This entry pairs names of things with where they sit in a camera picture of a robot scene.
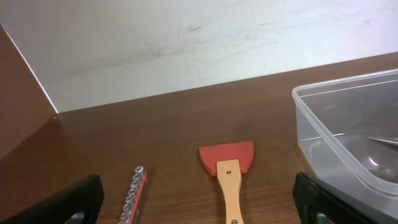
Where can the brown wooden side panel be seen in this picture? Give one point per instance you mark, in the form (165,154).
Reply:
(25,107)

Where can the clear plastic container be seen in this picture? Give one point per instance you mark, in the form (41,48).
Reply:
(339,123)

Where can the socket bit rail orange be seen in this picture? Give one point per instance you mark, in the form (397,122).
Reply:
(135,196)

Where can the orange scraper wooden handle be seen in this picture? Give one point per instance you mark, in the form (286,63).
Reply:
(227,162)

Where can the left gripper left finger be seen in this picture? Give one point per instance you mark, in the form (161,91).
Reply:
(79,203)

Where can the orange black long-nose pliers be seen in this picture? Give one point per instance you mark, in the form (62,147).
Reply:
(390,140)

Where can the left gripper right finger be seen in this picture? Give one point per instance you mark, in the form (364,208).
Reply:
(318,202)

